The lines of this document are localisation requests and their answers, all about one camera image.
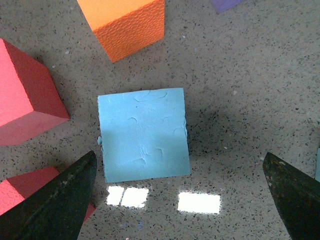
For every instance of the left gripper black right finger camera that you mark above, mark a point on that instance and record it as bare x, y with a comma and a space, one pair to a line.
296, 196

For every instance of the purple foam cube back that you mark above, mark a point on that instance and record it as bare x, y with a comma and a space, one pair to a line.
221, 6

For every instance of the smooth light blue foam cube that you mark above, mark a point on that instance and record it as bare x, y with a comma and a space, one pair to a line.
317, 169

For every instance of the dented light blue foam cube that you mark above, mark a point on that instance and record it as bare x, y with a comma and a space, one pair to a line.
143, 135

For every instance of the red foam cube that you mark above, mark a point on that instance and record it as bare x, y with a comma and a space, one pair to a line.
29, 101
16, 189

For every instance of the orange foam cube left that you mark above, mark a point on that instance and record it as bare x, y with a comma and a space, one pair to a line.
124, 27

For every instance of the red foam cube rear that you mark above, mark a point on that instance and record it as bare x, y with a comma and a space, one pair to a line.
29, 101

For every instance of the red foam cube front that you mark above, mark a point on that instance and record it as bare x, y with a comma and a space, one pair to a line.
16, 189

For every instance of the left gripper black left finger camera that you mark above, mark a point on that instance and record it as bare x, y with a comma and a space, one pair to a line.
58, 209

